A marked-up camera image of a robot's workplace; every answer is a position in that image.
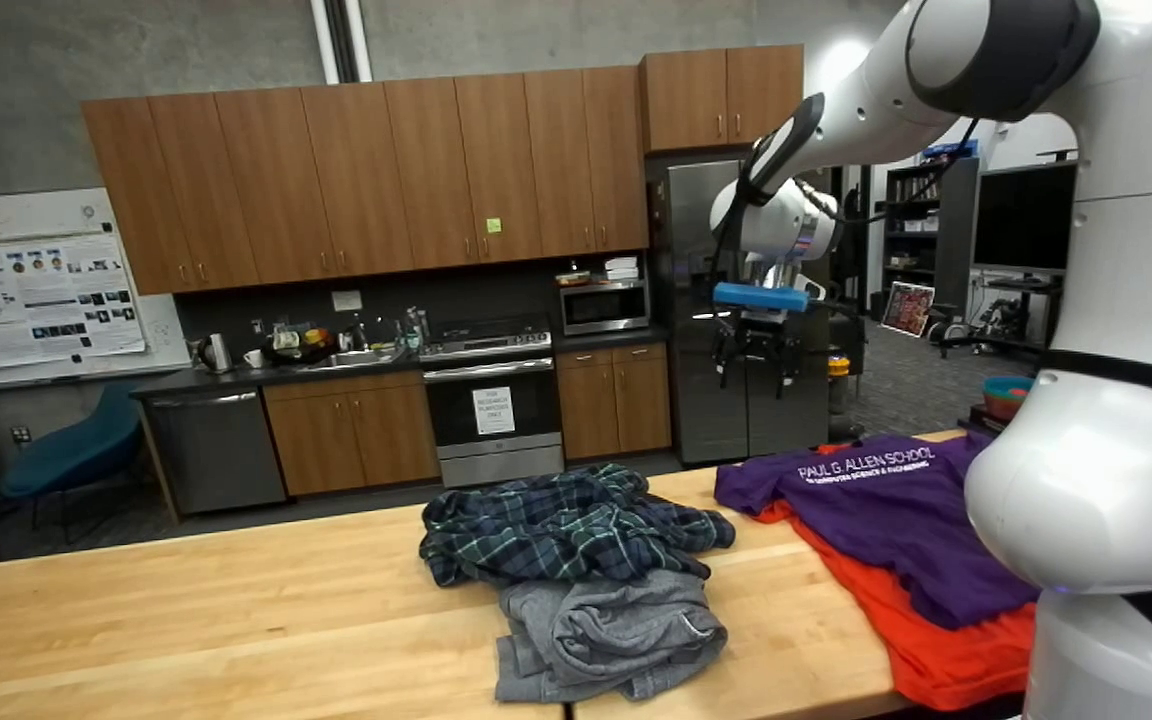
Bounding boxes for orange t-shirt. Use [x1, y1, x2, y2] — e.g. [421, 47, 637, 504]
[751, 434, 1044, 714]

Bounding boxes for stainless steel microwave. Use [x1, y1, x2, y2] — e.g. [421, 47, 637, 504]
[555, 272, 655, 339]

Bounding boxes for stainless steel dishwasher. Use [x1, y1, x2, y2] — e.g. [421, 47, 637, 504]
[143, 385, 288, 515]

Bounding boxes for bowl of fruit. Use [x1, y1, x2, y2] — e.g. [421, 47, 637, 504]
[260, 316, 343, 367]

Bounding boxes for white poster board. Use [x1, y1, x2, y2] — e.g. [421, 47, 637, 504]
[0, 184, 192, 395]

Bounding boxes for small wooden wall cabinet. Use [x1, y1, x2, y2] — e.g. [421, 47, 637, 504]
[642, 45, 808, 155]

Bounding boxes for blue green plaid shirt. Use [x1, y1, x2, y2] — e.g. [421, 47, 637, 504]
[418, 459, 739, 593]

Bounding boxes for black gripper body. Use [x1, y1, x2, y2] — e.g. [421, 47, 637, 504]
[711, 306, 817, 390]

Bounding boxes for black monitor screen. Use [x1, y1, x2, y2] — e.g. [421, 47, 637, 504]
[973, 155, 1079, 275]

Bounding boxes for blue lounge chair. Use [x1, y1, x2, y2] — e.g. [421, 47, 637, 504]
[0, 385, 149, 504]

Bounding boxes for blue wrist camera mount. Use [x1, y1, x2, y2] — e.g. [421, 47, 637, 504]
[711, 281, 817, 320]

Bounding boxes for white kettle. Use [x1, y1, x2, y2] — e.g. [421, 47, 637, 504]
[197, 332, 238, 381]

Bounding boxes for stainless steel oven range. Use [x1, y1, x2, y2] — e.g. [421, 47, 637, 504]
[421, 332, 569, 486]

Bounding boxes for purple printed t-shirt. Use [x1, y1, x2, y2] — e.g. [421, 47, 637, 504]
[711, 429, 1044, 633]

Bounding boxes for stainless steel refrigerator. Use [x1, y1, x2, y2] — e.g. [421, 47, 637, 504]
[647, 146, 832, 469]

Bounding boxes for grey denim garment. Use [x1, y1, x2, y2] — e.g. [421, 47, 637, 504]
[494, 565, 731, 709]

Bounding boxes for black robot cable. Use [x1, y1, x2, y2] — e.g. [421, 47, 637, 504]
[1041, 342, 1152, 657]

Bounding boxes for long wooden wall cabinets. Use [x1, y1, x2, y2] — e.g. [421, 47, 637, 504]
[76, 62, 653, 295]

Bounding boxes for white ceiling pipes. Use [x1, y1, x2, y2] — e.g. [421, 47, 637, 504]
[310, 0, 378, 87]

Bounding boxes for white paper sheet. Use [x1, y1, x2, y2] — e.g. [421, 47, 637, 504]
[470, 385, 519, 441]

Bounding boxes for blue plastic bowl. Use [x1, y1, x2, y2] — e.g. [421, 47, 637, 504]
[982, 375, 1041, 422]

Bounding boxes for framed picture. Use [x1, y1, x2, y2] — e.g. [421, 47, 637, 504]
[877, 275, 941, 339]

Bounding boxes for wooden base cabinet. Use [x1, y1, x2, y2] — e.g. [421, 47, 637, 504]
[554, 339, 675, 464]
[260, 367, 443, 500]

